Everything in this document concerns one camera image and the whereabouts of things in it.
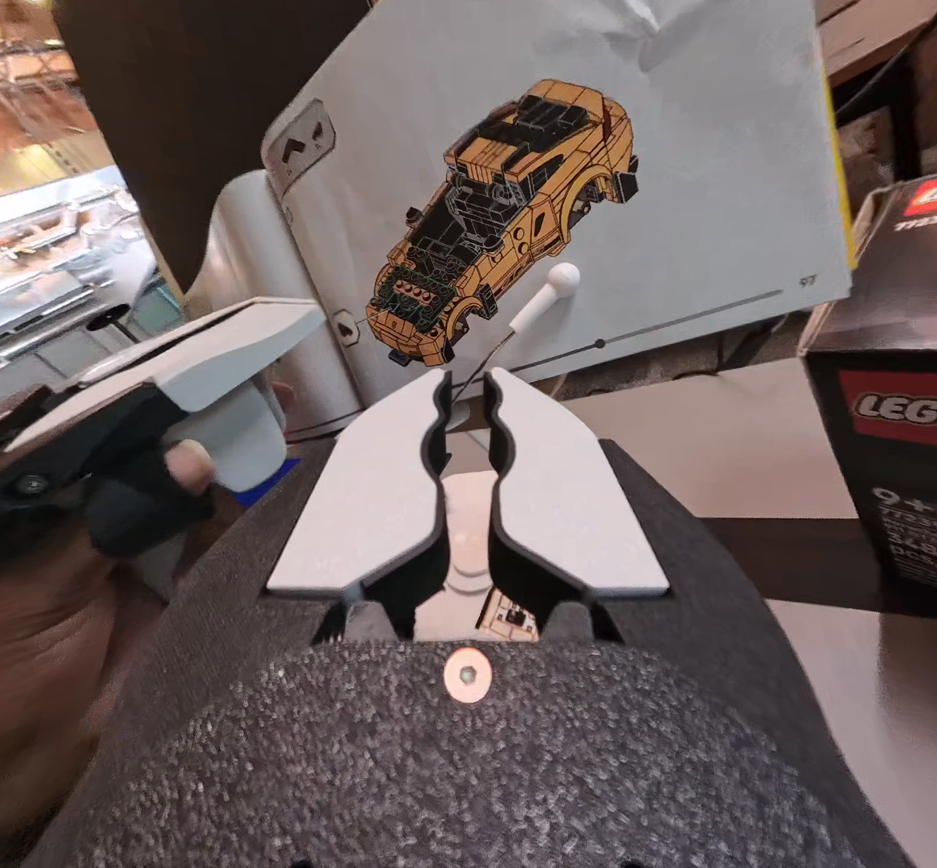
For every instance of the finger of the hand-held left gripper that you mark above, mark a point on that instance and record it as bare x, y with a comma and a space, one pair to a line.
241, 326
212, 385

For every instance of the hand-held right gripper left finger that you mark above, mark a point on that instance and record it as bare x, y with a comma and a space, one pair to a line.
366, 509

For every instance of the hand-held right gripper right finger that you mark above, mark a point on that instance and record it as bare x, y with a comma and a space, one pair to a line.
578, 509

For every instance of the white book stand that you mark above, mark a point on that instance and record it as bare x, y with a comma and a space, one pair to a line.
545, 297

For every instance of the lego instruction booklet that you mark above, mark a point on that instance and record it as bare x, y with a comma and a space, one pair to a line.
585, 4

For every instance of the lego set box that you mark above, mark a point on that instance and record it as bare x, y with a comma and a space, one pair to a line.
900, 553

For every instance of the person's left hand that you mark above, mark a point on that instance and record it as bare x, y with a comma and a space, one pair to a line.
66, 663

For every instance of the sticker sheet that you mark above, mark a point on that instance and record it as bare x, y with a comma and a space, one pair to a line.
498, 615

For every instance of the dark partition panel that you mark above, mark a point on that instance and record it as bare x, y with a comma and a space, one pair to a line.
183, 77

